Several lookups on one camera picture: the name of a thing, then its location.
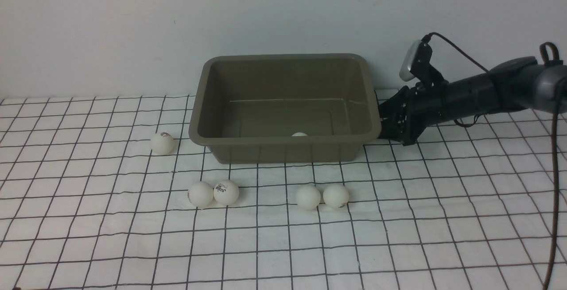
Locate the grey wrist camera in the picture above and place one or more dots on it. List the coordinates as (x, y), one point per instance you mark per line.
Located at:
(417, 64)

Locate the white ping-pong ball red logo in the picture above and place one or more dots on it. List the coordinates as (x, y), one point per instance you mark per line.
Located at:
(226, 192)

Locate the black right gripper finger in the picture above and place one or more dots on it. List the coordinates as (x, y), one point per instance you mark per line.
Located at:
(393, 129)

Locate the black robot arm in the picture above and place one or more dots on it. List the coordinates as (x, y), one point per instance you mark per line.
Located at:
(516, 85)

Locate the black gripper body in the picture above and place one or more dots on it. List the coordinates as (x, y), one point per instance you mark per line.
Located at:
(421, 108)

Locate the white black grid tablecloth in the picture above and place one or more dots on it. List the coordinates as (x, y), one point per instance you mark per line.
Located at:
(86, 205)

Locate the white ping-pong ball plain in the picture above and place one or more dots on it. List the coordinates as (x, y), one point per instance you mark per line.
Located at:
(200, 195)

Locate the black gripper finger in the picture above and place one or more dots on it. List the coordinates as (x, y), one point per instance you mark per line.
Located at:
(394, 104)

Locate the olive green plastic bin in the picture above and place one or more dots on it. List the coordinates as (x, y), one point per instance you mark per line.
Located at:
(247, 108)

